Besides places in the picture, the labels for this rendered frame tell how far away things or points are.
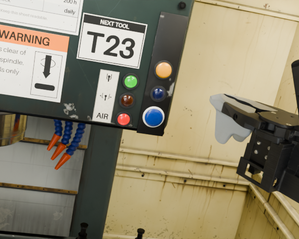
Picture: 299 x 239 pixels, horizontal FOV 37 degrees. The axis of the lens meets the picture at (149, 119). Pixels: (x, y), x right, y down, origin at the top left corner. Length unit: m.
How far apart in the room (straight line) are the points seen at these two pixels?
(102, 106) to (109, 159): 0.79
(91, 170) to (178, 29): 0.89
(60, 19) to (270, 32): 1.29
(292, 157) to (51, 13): 0.40
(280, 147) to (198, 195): 1.53
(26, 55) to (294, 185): 0.43
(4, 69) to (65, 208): 0.89
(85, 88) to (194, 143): 1.24
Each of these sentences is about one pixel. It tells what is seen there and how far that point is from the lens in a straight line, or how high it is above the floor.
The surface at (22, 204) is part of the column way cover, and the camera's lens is 1.55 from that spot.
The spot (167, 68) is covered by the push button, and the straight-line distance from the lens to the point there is 0.71.
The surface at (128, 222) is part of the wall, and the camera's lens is 2.05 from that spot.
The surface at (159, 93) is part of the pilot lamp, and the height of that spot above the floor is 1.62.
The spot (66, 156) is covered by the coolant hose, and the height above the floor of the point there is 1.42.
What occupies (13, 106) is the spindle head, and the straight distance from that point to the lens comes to 0.74.
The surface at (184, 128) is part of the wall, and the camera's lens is 1.88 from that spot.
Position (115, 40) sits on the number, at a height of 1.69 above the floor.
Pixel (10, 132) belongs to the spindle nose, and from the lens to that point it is 0.91.
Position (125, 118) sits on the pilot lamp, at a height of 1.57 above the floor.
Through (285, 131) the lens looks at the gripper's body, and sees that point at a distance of 0.53.
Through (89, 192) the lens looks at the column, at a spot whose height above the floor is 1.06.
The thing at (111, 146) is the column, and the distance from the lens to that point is 1.49.
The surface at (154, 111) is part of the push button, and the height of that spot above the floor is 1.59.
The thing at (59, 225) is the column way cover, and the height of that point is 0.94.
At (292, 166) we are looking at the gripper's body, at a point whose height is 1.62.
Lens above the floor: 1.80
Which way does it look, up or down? 18 degrees down
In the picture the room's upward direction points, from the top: 12 degrees clockwise
